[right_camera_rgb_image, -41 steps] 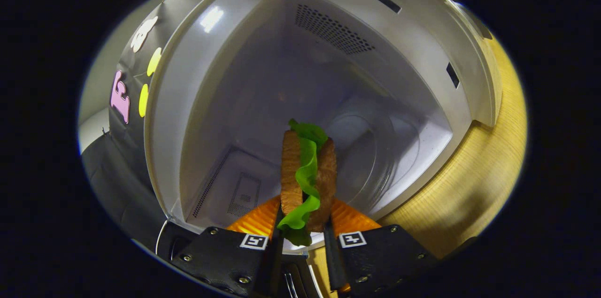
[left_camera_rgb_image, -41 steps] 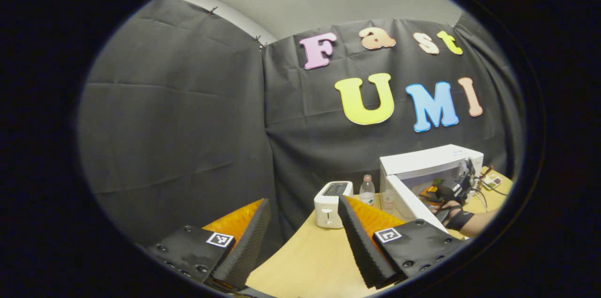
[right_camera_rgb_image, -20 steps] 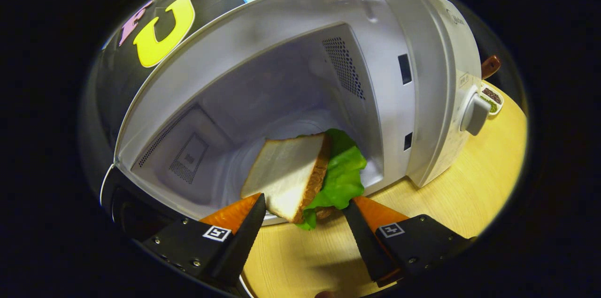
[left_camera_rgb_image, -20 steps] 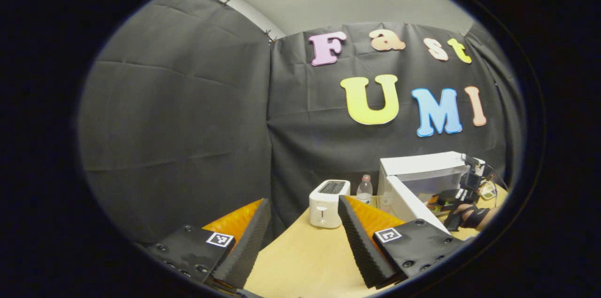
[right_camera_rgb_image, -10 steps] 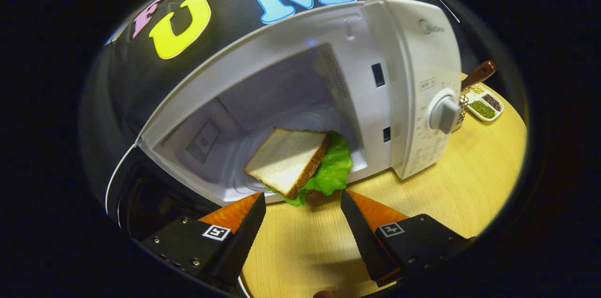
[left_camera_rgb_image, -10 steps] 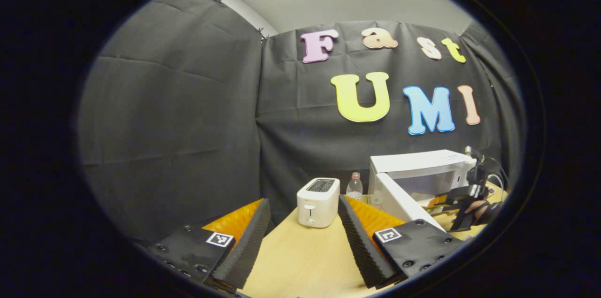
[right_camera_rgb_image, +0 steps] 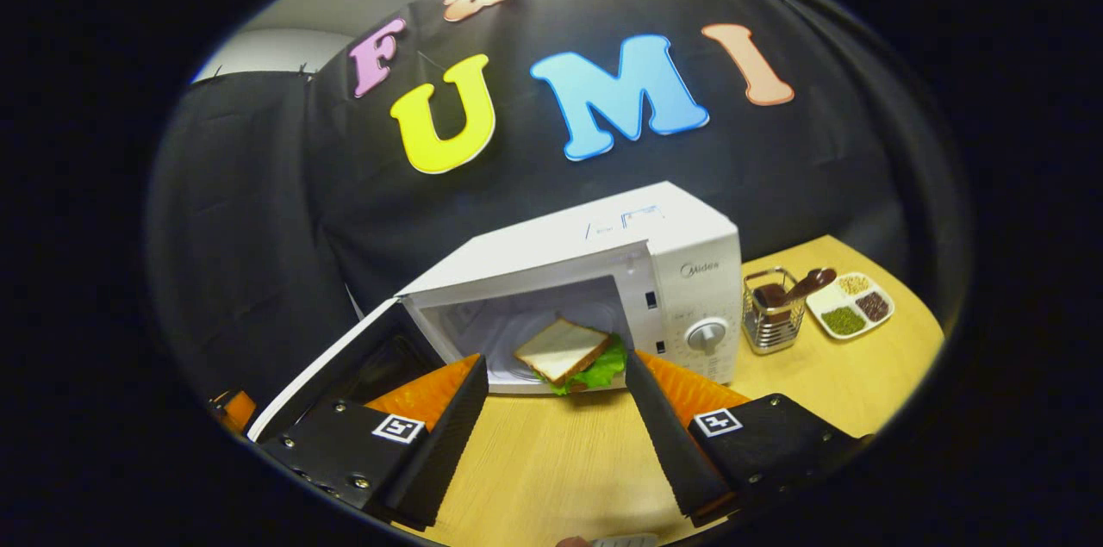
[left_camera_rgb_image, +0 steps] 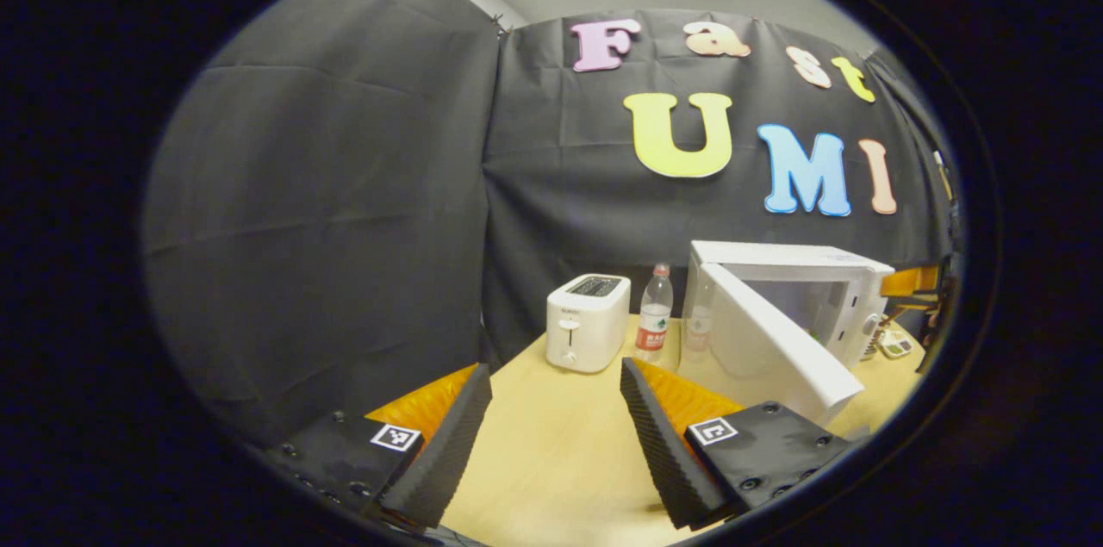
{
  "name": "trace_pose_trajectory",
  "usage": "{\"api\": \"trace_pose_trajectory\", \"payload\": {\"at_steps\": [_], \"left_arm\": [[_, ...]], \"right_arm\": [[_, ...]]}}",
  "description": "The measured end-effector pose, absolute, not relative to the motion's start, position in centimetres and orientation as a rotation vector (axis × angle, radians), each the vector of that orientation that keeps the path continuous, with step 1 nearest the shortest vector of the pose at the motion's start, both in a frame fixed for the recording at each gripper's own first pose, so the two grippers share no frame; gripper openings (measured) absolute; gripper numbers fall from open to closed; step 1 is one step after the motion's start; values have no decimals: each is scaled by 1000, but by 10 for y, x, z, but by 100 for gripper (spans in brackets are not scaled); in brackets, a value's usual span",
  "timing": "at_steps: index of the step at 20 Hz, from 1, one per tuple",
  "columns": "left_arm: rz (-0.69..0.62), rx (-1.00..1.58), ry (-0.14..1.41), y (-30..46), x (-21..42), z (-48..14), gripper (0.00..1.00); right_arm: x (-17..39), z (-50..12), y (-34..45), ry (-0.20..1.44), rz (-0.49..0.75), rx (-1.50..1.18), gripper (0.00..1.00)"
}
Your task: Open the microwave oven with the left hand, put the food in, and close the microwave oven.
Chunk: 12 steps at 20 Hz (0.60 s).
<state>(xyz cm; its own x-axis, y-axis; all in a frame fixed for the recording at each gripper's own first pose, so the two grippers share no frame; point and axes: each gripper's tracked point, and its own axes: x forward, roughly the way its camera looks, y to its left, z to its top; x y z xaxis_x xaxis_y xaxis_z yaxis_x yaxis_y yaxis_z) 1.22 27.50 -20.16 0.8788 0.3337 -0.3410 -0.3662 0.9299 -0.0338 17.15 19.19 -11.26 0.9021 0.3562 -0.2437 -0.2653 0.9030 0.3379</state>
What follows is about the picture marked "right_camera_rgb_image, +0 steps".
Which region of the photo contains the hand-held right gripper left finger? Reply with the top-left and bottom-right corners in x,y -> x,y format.
259,353 -> 490,531

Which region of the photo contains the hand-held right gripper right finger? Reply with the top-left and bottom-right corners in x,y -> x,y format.
625,349 -> 867,528

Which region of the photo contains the lettuce sandwich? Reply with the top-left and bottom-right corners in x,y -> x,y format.
514,317 -> 628,395

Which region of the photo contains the white microwave oven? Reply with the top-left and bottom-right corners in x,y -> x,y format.
248,181 -> 744,443

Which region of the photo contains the metal utensil holder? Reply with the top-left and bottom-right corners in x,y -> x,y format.
743,267 -> 807,356

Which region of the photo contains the brown wooden spoon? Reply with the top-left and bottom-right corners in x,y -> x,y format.
754,268 -> 837,311

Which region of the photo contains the white divided grain dish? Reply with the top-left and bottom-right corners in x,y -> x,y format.
806,271 -> 895,340

